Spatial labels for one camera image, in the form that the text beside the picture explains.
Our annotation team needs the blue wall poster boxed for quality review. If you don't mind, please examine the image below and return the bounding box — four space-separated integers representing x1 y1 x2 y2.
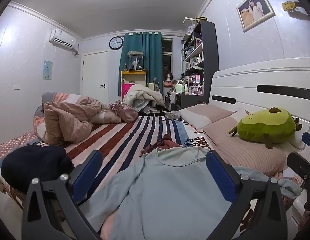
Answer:
43 60 53 80

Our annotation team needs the round wall clock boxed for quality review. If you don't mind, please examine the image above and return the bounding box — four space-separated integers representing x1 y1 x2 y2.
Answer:
109 36 124 50

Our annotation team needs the yellow shelf unit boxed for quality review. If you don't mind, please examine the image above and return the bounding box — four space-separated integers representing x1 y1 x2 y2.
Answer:
120 70 147 88

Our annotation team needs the light blue sweatshirt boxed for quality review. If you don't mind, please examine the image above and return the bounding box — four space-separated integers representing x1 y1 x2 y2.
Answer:
81 146 303 240

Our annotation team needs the framed wall photo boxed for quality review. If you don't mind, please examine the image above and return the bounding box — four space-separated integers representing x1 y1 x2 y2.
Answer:
237 0 275 33

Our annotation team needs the pink ribbed near pillow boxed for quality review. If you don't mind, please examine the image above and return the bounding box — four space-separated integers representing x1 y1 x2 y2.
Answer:
203 116 294 176

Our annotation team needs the white air conditioner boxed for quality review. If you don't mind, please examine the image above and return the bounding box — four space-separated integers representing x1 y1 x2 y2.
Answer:
49 28 79 56

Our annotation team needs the green avocado plush toy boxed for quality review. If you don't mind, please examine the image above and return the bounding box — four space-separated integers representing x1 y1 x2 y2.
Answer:
229 107 303 149

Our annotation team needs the pink far pillow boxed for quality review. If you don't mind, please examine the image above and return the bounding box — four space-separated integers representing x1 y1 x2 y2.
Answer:
178 104 234 131

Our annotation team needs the maroon red garment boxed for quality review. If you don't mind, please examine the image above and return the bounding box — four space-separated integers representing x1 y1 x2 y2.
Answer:
140 133 183 156

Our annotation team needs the striped fleece blanket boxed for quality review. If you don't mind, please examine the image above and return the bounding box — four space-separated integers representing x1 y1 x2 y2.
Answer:
0 114 258 240

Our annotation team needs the magenta pink bag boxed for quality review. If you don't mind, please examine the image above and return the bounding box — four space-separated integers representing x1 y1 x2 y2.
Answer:
121 83 135 99

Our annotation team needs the pink satin bag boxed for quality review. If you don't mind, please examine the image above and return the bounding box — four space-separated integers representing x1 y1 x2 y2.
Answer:
109 101 138 123

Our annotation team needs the teal curtain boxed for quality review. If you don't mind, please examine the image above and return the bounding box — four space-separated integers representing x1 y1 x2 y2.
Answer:
119 31 163 97

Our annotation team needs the white door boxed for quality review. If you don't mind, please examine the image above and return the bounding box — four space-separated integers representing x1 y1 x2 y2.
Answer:
81 50 108 105

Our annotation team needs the tan pink crumpled duvet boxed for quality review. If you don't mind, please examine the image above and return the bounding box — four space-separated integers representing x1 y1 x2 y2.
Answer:
34 93 121 145

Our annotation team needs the cream clothes pile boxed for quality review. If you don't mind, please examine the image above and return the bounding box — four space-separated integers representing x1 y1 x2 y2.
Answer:
123 84 164 112

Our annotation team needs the white bed headboard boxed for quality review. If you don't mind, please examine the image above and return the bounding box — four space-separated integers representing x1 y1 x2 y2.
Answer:
209 57 310 150

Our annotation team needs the dark navy garment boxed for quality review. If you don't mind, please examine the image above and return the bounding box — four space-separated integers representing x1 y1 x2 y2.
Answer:
1 145 74 194

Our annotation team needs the black bookshelf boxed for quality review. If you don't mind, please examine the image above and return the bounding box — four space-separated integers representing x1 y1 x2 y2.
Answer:
175 21 219 110

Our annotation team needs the yellow guitar headstock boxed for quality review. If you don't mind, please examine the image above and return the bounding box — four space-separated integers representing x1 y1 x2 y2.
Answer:
282 1 299 11

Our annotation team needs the glass display case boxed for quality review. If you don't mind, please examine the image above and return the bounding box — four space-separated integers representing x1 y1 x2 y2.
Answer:
127 51 144 71

